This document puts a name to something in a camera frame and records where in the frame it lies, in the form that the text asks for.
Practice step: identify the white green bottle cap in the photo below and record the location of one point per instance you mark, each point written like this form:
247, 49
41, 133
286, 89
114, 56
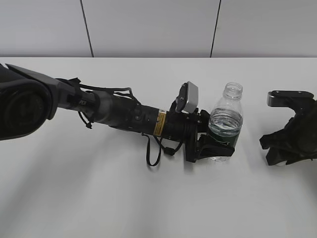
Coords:
281, 164

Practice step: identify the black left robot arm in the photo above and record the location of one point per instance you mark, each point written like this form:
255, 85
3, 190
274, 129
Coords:
29, 98

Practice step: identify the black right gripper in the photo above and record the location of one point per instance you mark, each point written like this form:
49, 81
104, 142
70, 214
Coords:
300, 133

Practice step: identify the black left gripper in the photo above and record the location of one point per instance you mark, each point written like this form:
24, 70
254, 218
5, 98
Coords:
184, 129

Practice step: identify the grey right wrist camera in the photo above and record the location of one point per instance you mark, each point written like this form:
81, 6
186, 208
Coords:
289, 98

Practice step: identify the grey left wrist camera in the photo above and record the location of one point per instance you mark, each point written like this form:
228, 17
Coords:
188, 97

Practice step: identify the clear water bottle green label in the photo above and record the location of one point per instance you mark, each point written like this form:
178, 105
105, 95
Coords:
226, 118

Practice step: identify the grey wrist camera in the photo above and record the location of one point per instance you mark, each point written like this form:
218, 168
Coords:
188, 97
289, 98

